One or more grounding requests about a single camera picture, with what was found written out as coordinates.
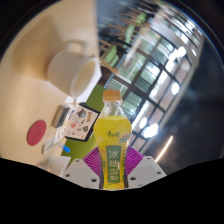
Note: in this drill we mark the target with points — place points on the dark-framed window wall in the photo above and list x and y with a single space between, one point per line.
150 75

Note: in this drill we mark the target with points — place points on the black-framed tablet with stickers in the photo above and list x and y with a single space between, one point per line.
81 122

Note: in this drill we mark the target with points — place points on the small white flat item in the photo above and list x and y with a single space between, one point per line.
50 145

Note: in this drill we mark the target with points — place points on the small dark box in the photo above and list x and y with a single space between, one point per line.
60 116

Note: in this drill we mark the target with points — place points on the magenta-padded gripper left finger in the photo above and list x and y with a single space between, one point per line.
80 174

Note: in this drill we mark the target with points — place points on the group of green-seated wooden chairs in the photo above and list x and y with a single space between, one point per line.
111 53

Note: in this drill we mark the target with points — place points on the small blue-capped white tube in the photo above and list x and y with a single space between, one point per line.
65 148

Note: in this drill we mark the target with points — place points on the long curved ceiling light strip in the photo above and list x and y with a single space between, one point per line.
165 148

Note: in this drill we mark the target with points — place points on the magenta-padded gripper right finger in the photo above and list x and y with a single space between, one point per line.
146 171

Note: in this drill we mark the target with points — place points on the flat round red coaster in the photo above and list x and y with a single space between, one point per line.
36 132

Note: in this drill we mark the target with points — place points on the white ceramic mug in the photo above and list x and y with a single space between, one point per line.
63 71

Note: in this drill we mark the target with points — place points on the yellow drink bottle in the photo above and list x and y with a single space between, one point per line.
112 133

